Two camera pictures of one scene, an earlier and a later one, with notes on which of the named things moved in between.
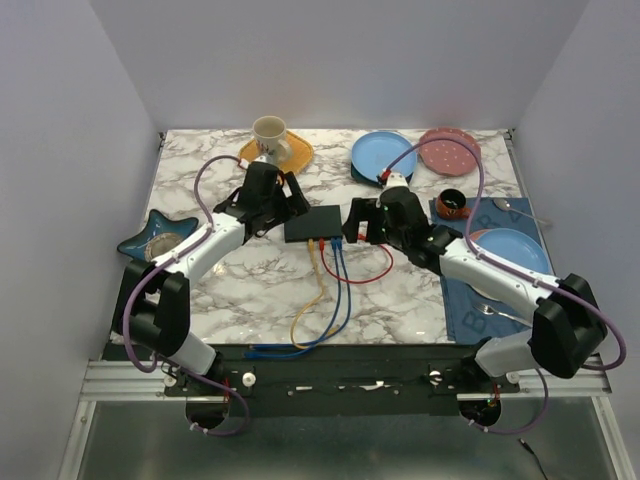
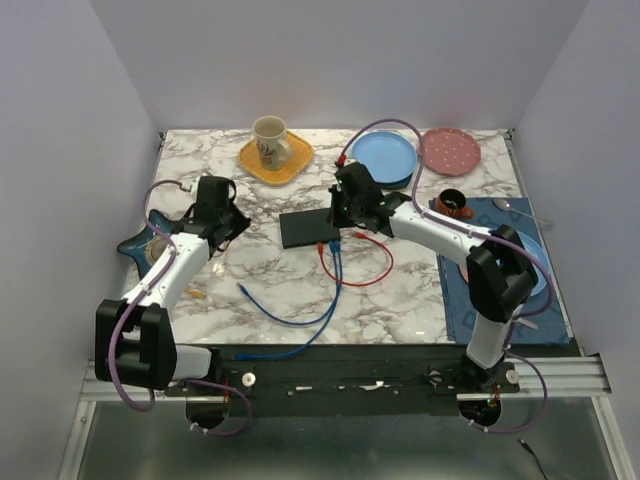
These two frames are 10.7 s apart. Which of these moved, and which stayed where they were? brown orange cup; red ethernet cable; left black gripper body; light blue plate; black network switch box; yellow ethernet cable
Moved: yellow ethernet cable; left black gripper body
Stayed: light blue plate; black network switch box; brown orange cup; red ethernet cable
